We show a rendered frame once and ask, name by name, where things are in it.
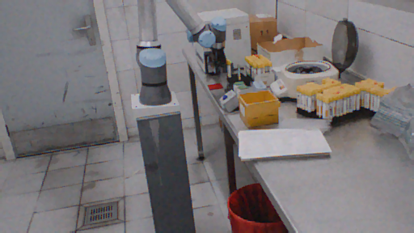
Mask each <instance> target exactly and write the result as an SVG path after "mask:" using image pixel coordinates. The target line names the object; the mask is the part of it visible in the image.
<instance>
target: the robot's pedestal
mask: <svg viewBox="0 0 414 233"><path fill-rule="evenodd" d="M137 128H138V132H139V140H140V143H141V148H142V158H143V162H144V165H145V174H146V180H147V187H148V191H149V195H150V206H151V209H152V218H153V220H154V228H155V233H196V228H195V223H194V217H193V208H192V198H191V189H190V184H189V178H188V165H187V160H186V154H185V145H184V136H183V125H182V121H181V114H180V111H179V112H172V113H164V114H159V115H155V116H144V117H139V118H137Z"/></svg>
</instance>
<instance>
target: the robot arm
mask: <svg viewBox="0 0 414 233"><path fill-rule="evenodd" d="M165 1H166V3H168V5H169V6H170V7H171V9H172V10H173V11H174V12H175V14H176V15H177V16H178V18H180V20H181V21H182V22H183V24H184V25H185V27H186V28H187V29H186V35H187V38H188V42H189V43H196V42H197V43H199V45H201V46H202V47H204V48H210V49H211V50H212V51H211V52H210V55H209V57H208V62H209V64H210V66H211V68H212V70H213V72H214V73H215V74H216V73H218V71H219V70H220V71H221V73H222V67H224V65H226V55H225V54H224V48H225V45H226V20H225V19H224V18H222V17H221V16H216V17H214V18H212V20H211V22H210V23H204V22H203V21H202V19H201V18H200V17H199V15H198V14H197V13H196V12H195V10H194V9H193V8H192V6H191V4H189V3H188V1H187V0H165ZM137 6H138V33H139V41H138V42H137V43H136V50H137V52H136V62H137V64H138V65H139V67H140V69H141V75H142V89H141V91H140V94H139V103H140V104H142V105H148V106H159V105H165V104H169V103H170V102H171V101H172V94H171V92H170V90H169V86H168V85H167V57H166V54H165V52H164V51H163V50H161V42H159V41H158V22H157V2H156V0H137ZM216 67H217V68H216Z"/></svg>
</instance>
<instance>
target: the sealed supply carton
mask: <svg viewBox="0 0 414 233"><path fill-rule="evenodd" d="M248 18H249V27H250V37H251V48H252V49H254V50H257V42H258V43H259V42H266V41H272V42H275V41H274V38H275V36H278V34H277V20H276V19H275V18H274V17H272V16H271V15H270V14H269V13H261V14H250V15H249V17H248ZM254 50H252V51H254Z"/></svg>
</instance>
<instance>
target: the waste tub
mask: <svg viewBox="0 0 414 233"><path fill-rule="evenodd" d="M238 97H239V112H240V118H241V119H242V120H243V122H244V124H245V125H246V127H248V128H251V127H259V126H262V125H274V124H278V123H279V119H278V98H277V97H276V96H275V95H274V94H273V93H272V92H271V91H270V90H266V91H253V92H249V93H245V94H240V95H238Z"/></svg>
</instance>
